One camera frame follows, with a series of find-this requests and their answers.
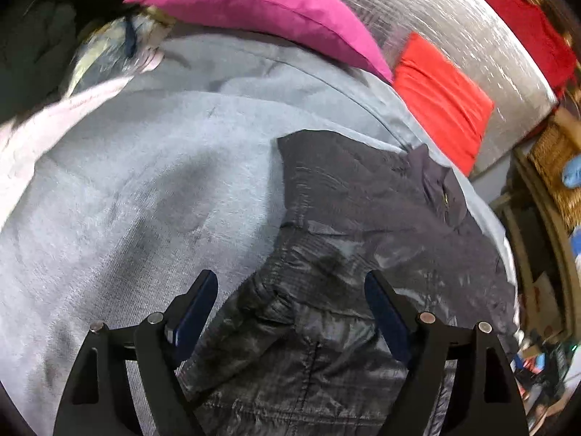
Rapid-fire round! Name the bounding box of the dark quilted bomber jacket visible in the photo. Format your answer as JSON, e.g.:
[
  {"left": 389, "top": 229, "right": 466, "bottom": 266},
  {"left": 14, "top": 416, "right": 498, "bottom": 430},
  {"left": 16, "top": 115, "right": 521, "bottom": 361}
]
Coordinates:
[{"left": 181, "top": 131, "right": 517, "bottom": 435}]

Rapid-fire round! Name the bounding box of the wooden side table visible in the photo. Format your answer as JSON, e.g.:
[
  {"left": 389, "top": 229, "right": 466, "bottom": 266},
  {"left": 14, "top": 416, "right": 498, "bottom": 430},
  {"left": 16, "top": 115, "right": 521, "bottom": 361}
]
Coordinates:
[{"left": 491, "top": 149, "right": 580, "bottom": 343}]

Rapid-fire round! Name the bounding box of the grey fleece blanket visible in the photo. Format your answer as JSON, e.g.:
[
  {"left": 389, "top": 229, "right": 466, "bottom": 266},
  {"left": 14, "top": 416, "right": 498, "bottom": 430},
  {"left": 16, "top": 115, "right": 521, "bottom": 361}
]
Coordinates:
[{"left": 1, "top": 27, "right": 516, "bottom": 435}]

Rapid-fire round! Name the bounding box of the light blue cloth in basket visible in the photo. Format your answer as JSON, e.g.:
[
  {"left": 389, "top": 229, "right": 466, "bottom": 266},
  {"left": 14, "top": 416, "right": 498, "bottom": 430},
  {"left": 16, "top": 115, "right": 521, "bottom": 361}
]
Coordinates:
[{"left": 561, "top": 154, "right": 581, "bottom": 189}]

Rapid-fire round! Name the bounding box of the wicker basket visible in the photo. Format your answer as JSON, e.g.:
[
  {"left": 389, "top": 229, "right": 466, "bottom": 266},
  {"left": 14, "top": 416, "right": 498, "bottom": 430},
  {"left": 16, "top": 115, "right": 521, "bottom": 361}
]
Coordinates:
[{"left": 528, "top": 120, "right": 581, "bottom": 232}]

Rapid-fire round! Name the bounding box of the red-orange pillow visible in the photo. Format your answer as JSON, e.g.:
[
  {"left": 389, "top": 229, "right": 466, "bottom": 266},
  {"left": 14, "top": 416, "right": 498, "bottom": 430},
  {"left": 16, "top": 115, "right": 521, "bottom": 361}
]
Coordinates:
[{"left": 393, "top": 33, "right": 494, "bottom": 175}]

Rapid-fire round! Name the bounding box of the red blanket on railing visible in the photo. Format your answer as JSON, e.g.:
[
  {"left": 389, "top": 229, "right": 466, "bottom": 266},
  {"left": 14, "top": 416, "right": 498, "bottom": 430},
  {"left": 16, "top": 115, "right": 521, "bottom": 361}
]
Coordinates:
[{"left": 485, "top": 0, "right": 576, "bottom": 97}]

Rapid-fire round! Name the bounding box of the clear plastic bag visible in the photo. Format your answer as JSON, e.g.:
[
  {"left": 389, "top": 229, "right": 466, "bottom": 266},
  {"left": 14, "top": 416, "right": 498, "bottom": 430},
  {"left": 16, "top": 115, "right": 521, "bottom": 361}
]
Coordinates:
[{"left": 60, "top": 6, "right": 175, "bottom": 97}]

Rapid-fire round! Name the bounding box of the silver foil insulation panel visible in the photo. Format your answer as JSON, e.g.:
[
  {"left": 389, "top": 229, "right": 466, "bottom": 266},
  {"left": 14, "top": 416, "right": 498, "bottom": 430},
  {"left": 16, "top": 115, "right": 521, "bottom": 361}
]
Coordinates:
[{"left": 342, "top": 0, "right": 557, "bottom": 177}]

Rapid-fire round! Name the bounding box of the black puffer coat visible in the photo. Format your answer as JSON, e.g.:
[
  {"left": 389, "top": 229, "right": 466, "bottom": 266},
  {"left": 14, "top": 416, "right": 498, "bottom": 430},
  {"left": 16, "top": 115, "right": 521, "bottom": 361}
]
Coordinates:
[{"left": 1, "top": 0, "right": 119, "bottom": 121}]

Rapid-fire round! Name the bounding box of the magenta pillow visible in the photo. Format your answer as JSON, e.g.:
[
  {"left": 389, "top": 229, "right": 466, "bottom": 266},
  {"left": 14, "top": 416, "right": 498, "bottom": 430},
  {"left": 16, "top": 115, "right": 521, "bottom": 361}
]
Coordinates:
[{"left": 125, "top": 0, "right": 392, "bottom": 83}]

